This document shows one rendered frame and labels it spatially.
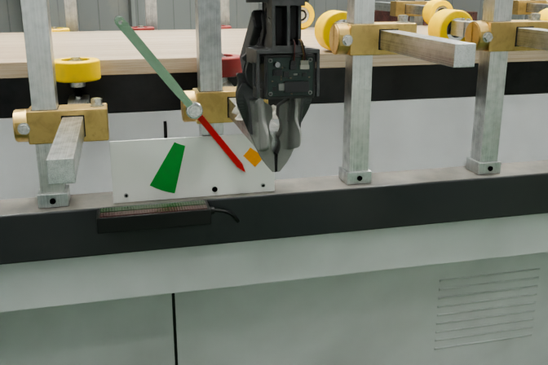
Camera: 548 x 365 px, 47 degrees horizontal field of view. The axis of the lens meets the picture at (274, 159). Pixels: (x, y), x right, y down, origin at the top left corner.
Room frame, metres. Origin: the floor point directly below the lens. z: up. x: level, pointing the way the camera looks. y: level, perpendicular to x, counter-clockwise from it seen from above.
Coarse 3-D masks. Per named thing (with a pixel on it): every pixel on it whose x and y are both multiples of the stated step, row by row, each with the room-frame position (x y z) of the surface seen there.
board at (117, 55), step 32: (64, 32) 1.79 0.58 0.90; (96, 32) 1.79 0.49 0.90; (160, 32) 1.79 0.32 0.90; (192, 32) 1.79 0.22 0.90; (224, 32) 1.79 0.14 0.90; (0, 64) 1.11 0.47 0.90; (128, 64) 1.16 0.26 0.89; (192, 64) 1.19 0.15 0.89; (320, 64) 1.25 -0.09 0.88; (384, 64) 1.28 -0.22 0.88; (416, 64) 1.29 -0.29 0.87
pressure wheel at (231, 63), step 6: (222, 54) 1.15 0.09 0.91; (228, 54) 1.18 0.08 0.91; (234, 54) 1.18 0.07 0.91; (222, 60) 1.12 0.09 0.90; (228, 60) 1.12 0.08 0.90; (234, 60) 1.13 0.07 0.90; (240, 60) 1.14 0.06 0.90; (222, 66) 1.12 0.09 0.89; (228, 66) 1.12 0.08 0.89; (234, 66) 1.13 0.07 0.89; (240, 66) 1.14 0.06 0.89; (222, 72) 1.12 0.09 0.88; (228, 72) 1.12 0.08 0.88; (234, 72) 1.13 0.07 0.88; (240, 72) 1.14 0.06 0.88
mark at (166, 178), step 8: (176, 144) 0.97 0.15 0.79; (168, 152) 0.96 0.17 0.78; (176, 152) 0.97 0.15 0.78; (168, 160) 0.96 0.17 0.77; (176, 160) 0.97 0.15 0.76; (160, 168) 0.96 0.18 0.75; (168, 168) 0.96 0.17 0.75; (176, 168) 0.97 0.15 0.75; (160, 176) 0.96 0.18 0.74; (168, 176) 0.96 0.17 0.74; (176, 176) 0.97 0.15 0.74; (152, 184) 0.96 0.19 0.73; (160, 184) 0.96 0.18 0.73; (168, 184) 0.96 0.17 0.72; (176, 184) 0.97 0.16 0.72
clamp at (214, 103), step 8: (192, 88) 1.02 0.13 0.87; (224, 88) 1.02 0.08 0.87; (232, 88) 1.02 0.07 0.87; (192, 96) 0.98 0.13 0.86; (200, 96) 0.98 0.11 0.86; (208, 96) 0.98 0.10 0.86; (216, 96) 0.98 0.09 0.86; (224, 96) 0.98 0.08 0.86; (232, 96) 0.99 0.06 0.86; (208, 104) 0.98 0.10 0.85; (216, 104) 0.98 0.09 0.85; (224, 104) 0.98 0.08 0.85; (184, 112) 0.97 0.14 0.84; (208, 112) 0.98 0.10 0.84; (216, 112) 0.98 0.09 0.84; (224, 112) 0.98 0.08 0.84; (184, 120) 0.98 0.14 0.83; (192, 120) 0.98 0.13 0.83; (208, 120) 0.98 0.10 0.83; (216, 120) 0.98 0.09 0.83; (224, 120) 0.98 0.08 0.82
